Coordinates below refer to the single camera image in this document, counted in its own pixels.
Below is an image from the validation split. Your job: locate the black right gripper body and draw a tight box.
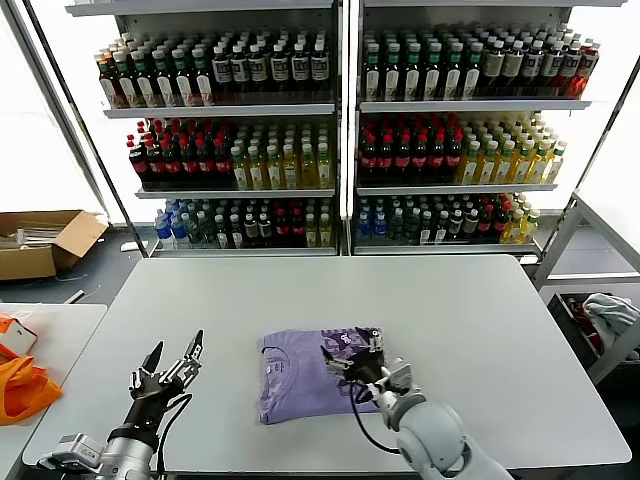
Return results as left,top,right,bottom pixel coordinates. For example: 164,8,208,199
346,348,390,385

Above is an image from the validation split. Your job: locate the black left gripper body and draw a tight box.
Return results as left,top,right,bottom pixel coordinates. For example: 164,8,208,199
123,382,175,430

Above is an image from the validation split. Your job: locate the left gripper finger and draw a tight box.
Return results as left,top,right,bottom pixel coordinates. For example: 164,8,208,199
129,341,165,397
164,328,205,388

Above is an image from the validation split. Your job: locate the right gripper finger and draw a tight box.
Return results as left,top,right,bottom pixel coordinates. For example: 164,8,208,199
353,326,386,354
319,346,354,377

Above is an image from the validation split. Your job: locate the purple t-shirt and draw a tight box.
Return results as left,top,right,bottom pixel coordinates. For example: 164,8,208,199
255,327,386,426

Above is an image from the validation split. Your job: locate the green tinted water bottle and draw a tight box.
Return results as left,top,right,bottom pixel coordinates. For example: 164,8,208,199
403,208,420,245
388,208,405,245
199,212,217,249
185,212,203,249

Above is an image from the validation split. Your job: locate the orange cloth bag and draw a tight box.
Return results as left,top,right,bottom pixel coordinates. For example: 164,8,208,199
0,354,64,426

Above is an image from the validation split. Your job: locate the orange white small box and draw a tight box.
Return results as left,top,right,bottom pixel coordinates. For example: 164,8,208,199
0,313,39,357

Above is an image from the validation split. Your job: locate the small cola bottle red label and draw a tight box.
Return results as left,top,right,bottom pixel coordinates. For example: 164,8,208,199
477,204,494,243
290,208,307,248
274,208,292,248
491,203,508,243

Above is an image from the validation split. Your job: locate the brown cardboard box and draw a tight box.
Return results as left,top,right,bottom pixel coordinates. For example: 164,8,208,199
0,209,109,282

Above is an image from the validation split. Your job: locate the yellow juice bottle green label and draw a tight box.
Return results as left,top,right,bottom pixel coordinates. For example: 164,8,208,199
299,143,319,189
230,146,250,190
457,140,482,185
528,139,552,185
493,139,517,185
265,144,283,190
316,142,334,189
476,140,501,185
510,139,535,185
247,145,266,190
282,143,300,190
545,141,569,185

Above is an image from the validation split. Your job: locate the white packing material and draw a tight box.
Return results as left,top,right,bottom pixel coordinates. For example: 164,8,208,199
0,225,66,250

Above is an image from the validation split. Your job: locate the cola bottle red cap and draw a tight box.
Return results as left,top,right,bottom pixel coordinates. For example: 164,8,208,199
428,132,447,182
161,138,181,185
394,134,413,182
376,134,395,182
127,133,148,185
212,136,233,185
195,137,215,185
411,133,430,182
144,138,164,185
359,134,378,182
178,137,198,185
444,131,465,182

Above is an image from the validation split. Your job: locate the black storage crate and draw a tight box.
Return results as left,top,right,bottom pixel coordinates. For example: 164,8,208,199
547,291,640,374

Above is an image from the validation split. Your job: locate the red cloth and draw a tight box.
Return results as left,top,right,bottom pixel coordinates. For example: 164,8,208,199
567,297,604,354

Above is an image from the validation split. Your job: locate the white grey cloth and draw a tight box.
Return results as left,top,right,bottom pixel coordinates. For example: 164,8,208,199
582,293,640,351

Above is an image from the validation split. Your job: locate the grey metal shelf unit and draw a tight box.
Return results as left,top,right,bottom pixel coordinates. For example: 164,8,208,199
64,0,346,259
349,0,629,256

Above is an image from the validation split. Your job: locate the dark tea bottle green label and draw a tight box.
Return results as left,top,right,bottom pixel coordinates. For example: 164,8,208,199
363,42,383,101
383,42,403,101
424,41,445,101
463,41,484,100
192,46,215,106
152,48,175,107
403,42,424,101
172,47,195,107
113,49,135,108
444,41,465,101
132,49,155,108

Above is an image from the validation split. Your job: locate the dark bottle blue-white label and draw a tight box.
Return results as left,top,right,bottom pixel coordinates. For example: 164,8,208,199
542,40,564,97
270,43,291,99
559,40,582,97
211,44,232,101
230,44,250,100
290,42,311,98
523,39,546,97
248,43,268,99
310,42,331,97

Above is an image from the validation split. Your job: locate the orange-red drink bottle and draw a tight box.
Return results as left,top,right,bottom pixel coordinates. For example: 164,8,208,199
97,52,115,109

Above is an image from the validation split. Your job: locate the dark bottle beige label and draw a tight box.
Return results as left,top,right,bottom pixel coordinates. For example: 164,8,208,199
483,39,506,97
502,39,525,97

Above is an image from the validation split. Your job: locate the red drink bottle blue-white label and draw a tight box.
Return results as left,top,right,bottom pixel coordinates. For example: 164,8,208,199
577,42,601,99

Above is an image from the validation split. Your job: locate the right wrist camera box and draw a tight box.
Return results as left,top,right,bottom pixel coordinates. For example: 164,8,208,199
382,357,415,396

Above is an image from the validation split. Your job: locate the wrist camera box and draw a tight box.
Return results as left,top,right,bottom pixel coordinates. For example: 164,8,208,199
58,433,109,469
382,357,415,396

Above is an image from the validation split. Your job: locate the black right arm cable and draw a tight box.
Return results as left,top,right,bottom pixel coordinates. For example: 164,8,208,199
348,382,401,454

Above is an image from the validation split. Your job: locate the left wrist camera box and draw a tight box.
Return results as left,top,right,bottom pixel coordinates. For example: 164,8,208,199
58,433,109,469

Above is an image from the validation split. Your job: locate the grey metal rack frame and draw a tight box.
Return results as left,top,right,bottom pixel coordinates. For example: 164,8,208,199
532,189,640,386

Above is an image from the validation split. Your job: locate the dark frame pole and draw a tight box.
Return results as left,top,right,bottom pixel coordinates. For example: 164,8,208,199
22,0,149,260
537,64,640,259

